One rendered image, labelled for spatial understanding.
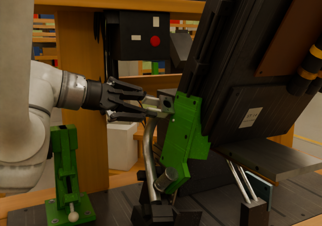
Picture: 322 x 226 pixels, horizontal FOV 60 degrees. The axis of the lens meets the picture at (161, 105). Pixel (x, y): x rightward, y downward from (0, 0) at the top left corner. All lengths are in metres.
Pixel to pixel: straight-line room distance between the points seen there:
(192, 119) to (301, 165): 0.27
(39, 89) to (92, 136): 0.41
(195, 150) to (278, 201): 0.40
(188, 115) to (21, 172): 0.39
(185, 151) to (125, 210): 0.32
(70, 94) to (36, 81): 0.08
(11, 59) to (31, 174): 0.24
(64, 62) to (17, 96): 0.50
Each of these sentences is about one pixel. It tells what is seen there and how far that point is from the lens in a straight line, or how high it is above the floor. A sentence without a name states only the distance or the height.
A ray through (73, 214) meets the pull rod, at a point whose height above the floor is 0.96.
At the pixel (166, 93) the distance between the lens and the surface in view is 0.94.
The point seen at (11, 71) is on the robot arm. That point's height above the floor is 1.36.
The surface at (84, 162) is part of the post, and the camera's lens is 1.03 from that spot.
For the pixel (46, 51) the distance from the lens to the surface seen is 7.58.
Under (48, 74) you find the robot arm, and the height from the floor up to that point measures 1.33.
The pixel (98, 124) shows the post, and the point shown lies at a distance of 1.00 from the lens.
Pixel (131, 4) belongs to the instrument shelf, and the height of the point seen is 1.52.
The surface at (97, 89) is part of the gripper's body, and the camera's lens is 0.69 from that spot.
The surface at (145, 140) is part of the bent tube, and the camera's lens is 0.84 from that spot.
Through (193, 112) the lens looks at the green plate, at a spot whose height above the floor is 1.23.
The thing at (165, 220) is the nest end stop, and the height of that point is 0.97.
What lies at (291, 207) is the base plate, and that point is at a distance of 1.02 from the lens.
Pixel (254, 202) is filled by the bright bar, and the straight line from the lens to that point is 0.78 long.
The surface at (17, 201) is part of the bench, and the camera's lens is 1.11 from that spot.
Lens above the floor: 1.40
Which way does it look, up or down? 12 degrees down
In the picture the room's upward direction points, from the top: straight up
